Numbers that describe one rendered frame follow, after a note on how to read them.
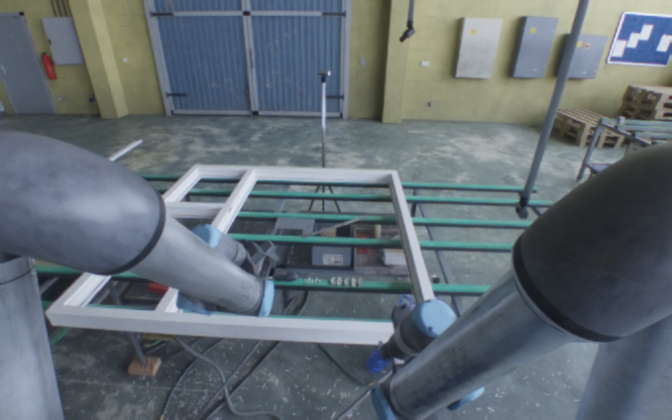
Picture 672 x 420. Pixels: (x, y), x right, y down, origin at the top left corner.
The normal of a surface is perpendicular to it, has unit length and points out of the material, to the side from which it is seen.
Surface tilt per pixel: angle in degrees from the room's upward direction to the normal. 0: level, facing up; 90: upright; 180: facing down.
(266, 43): 90
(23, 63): 90
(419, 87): 90
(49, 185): 56
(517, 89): 90
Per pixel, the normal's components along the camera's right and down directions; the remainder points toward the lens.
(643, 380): -0.79, 0.25
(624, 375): -0.94, 0.16
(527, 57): -0.04, 0.49
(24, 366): 0.98, 0.10
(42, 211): 0.49, 0.15
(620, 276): -0.52, 0.07
